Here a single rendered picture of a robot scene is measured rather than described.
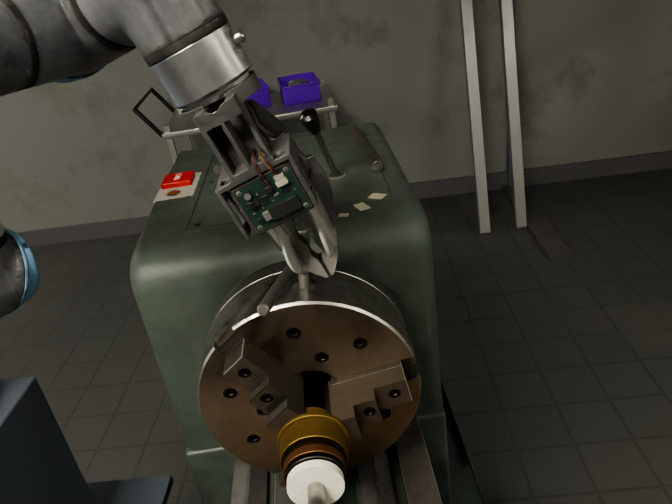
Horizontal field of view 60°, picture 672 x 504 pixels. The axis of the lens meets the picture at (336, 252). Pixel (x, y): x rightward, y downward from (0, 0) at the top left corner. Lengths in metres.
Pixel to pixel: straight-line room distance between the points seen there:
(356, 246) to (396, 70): 3.05
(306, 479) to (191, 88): 0.45
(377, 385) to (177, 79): 0.48
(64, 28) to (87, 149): 3.82
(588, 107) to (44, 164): 3.68
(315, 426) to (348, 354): 0.12
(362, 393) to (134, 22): 0.52
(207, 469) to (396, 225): 0.58
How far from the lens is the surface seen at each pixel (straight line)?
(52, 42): 0.53
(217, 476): 1.18
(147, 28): 0.49
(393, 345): 0.80
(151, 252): 0.95
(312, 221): 0.57
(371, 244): 0.90
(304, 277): 0.77
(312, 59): 3.87
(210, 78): 0.48
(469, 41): 3.58
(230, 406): 0.86
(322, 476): 0.72
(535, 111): 4.14
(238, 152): 0.48
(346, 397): 0.79
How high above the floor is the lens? 1.63
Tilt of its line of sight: 27 degrees down
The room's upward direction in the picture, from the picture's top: 9 degrees counter-clockwise
